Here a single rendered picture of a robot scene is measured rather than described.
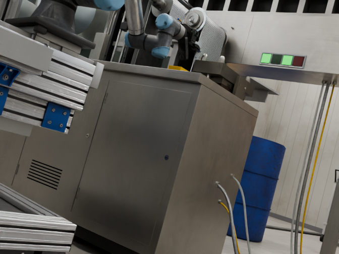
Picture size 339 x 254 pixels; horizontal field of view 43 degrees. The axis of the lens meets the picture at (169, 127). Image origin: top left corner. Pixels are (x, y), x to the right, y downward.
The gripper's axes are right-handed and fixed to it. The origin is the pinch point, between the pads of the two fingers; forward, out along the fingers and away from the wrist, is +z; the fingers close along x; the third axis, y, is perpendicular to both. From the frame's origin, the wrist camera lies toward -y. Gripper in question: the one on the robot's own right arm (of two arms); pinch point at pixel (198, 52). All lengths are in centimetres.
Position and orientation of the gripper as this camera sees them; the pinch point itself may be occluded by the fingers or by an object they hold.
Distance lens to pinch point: 226.4
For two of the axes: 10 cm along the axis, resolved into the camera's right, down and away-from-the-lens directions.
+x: -8.0, -1.8, 5.8
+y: 2.7, -9.6, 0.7
